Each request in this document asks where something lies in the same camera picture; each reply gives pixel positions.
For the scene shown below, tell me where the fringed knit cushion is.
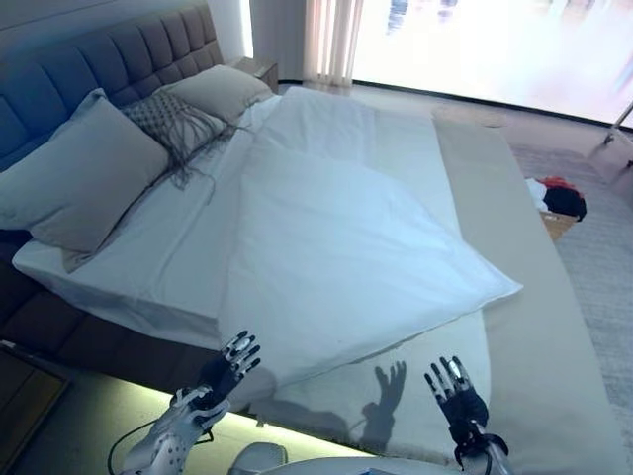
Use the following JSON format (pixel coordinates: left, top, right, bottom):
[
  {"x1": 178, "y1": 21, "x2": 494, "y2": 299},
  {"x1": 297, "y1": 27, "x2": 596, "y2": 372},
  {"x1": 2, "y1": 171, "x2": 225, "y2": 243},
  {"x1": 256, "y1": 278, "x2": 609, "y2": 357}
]
[{"x1": 121, "y1": 91, "x2": 249, "y2": 190}]

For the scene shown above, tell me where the large beige pillow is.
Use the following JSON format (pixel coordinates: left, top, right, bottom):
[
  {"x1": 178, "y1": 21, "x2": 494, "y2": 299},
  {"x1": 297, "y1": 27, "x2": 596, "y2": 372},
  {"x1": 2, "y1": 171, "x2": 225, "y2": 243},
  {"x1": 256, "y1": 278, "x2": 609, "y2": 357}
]
[{"x1": 0, "y1": 88, "x2": 172, "y2": 256}]

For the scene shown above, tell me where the sheer pink curtain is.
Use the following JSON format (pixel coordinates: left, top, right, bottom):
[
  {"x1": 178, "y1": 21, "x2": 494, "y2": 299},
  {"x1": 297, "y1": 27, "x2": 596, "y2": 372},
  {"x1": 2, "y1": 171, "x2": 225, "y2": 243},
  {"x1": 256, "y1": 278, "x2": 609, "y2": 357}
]
[{"x1": 304, "y1": 0, "x2": 370, "y2": 91}]

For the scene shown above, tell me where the tufted upholstered headboard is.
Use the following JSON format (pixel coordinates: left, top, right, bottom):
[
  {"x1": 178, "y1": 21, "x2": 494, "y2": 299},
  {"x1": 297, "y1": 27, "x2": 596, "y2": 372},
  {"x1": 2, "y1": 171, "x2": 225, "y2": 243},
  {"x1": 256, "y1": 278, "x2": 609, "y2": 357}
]
[{"x1": 0, "y1": 0, "x2": 225, "y2": 172}]

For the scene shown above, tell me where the wooden nightstand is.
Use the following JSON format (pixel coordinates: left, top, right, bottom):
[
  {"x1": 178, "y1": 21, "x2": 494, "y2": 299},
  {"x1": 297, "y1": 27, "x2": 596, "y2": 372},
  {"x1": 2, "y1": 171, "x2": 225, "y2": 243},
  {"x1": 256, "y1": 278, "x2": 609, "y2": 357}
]
[
  {"x1": 226, "y1": 55, "x2": 280, "y2": 93},
  {"x1": 0, "y1": 340, "x2": 71, "y2": 452}
]

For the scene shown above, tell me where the red garment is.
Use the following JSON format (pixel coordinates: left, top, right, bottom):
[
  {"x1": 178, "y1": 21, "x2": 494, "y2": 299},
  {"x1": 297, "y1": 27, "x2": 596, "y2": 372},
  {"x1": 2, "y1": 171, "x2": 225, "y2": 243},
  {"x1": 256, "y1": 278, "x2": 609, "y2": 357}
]
[{"x1": 538, "y1": 175, "x2": 578, "y2": 192}]

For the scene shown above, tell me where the beige knit blanket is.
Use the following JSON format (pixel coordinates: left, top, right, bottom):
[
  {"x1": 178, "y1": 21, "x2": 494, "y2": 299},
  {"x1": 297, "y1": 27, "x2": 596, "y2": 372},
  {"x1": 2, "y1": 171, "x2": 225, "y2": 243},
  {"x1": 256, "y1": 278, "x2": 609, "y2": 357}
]
[{"x1": 432, "y1": 111, "x2": 617, "y2": 475}]

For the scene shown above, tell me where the white bed sheet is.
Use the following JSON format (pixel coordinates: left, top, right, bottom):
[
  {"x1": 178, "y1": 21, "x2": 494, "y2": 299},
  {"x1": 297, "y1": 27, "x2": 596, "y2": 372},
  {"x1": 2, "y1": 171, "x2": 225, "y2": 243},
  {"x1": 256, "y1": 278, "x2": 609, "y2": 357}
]
[{"x1": 12, "y1": 91, "x2": 284, "y2": 343}]

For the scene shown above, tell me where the metal tripod stand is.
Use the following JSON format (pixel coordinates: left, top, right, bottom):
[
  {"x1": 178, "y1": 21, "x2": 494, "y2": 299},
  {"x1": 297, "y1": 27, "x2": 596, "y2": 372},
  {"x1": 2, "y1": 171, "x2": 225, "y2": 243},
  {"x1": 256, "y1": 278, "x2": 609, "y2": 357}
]
[{"x1": 595, "y1": 91, "x2": 633, "y2": 170}]

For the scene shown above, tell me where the white duvet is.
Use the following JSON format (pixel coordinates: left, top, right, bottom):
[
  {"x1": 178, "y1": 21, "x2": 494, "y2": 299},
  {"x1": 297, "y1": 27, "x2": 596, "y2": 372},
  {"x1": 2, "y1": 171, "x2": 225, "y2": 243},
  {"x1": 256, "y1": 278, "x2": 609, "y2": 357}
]
[{"x1": 220, "y1": 86, "x2": 526, "y2": 447}]

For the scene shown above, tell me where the black garment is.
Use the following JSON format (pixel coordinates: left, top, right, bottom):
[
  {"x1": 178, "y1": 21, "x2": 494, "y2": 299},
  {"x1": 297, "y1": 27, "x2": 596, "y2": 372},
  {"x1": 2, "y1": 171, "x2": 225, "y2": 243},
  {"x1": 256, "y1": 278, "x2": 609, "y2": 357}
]
[{"x1": 542, "y1": 186, "x2": 588, "y2": 222}]

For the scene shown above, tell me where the grey striped rug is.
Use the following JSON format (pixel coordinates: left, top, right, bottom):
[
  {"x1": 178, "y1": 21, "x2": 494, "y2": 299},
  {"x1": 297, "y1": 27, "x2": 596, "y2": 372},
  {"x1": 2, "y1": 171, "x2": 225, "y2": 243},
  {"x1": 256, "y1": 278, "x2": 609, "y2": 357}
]
[{"x1": 508, "y1": 142, "x2": 633, "y2": 428}]

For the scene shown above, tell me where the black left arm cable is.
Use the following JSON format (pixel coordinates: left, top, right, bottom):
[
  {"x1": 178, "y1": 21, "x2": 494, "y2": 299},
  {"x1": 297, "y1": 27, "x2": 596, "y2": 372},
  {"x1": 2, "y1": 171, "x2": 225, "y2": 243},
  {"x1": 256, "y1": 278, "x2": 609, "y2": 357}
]
[{"x1": 109, "y1": 419, "x2": 165, "y2": 475}]

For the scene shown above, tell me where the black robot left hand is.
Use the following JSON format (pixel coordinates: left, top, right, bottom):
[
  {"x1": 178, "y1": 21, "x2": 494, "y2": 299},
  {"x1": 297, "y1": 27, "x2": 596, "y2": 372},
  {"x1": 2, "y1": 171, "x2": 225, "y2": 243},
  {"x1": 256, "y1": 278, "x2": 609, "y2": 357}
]
[{"x1": 200, "y1": 330, "x2": 263, "y2": 405}]

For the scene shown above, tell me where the brown upholstered bed frame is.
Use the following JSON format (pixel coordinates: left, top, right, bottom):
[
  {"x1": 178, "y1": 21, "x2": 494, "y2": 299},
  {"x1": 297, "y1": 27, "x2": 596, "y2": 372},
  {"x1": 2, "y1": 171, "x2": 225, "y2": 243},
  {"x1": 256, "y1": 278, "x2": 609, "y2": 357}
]
[{"x1": 0, "y1": 227, "x2": 279, "y2": 418}]

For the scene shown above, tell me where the white garment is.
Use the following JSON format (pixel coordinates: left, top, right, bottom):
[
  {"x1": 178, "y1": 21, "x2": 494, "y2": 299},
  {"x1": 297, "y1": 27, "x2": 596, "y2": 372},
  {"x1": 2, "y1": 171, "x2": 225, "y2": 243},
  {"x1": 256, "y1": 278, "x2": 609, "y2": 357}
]
[{"x1": 524, "y1": 177, "x2": 548, "y2": 210}]

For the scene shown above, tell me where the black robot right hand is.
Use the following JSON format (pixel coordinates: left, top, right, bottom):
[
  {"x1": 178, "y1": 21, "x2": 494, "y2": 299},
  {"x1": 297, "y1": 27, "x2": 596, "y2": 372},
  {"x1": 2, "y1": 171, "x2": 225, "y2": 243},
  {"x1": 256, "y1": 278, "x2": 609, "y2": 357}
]
[{"x1": 422, "y1": 354, "x2": 492, "y2": 431}]

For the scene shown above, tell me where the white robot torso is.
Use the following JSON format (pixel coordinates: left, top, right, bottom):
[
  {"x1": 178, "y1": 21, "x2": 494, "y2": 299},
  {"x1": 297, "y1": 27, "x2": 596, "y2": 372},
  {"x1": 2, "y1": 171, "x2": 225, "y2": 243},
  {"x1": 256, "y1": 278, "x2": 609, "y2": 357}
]
[{"x1": 231, "y1": 440, "x2": 467, "y2": 475}]

